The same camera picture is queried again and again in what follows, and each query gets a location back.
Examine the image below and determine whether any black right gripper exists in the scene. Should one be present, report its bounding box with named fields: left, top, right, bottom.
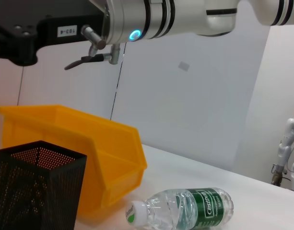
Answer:
left=0, top=0, right=106, bottom=67

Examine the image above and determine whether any clear bottle with green label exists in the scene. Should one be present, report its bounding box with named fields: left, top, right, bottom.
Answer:
left=125, top=187, right=235, bottom=230

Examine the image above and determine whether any black mesh pen holder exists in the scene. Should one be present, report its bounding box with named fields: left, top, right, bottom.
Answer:
left=0, top=140, right=88, bottom=230

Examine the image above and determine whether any yellow plastic bin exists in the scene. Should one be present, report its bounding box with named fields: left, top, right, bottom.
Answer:
left=0, top=104, right=148, bottom=222

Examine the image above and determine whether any white humanoid background robot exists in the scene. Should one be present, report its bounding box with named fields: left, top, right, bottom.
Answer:
left=271, top=117, right=294, bottom=186

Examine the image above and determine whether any right arm dark cable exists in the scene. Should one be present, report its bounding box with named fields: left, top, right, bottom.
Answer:
left=64, top=54, right=106, bottom=70

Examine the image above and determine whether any right wrist metal cable plug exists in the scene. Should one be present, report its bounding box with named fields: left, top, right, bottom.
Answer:
left=81, top=25, right=121, bottom=65

